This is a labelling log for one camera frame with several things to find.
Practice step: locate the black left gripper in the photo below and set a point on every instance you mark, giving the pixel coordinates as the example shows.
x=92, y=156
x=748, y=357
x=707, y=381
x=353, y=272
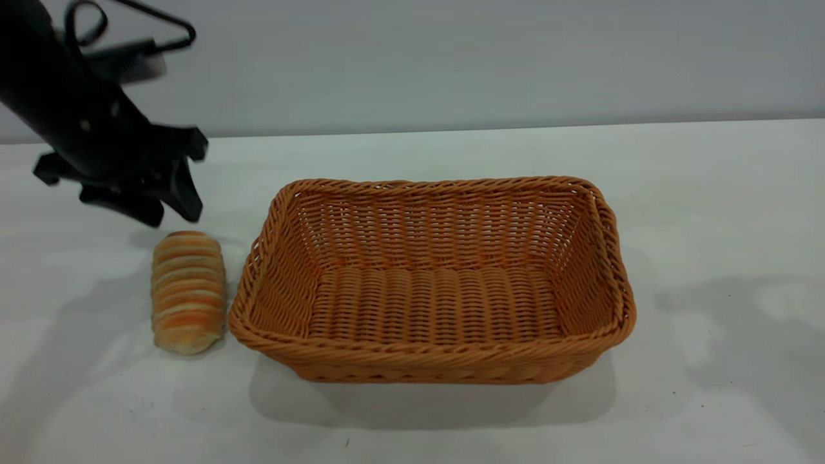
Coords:
x=116, y=151

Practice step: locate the striped orange bread loaf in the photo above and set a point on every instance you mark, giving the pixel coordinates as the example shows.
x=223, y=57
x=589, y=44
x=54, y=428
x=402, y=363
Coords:
x=188, y=293

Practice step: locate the orange-brown woven wicker basket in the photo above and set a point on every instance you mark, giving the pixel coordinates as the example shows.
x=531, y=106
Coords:
x=438, y=309

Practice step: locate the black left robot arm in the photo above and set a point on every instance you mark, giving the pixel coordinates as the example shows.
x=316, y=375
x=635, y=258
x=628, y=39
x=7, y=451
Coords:
x=32, y=64

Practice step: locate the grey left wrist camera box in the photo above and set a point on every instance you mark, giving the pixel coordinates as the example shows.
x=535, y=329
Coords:
x=138, y=66

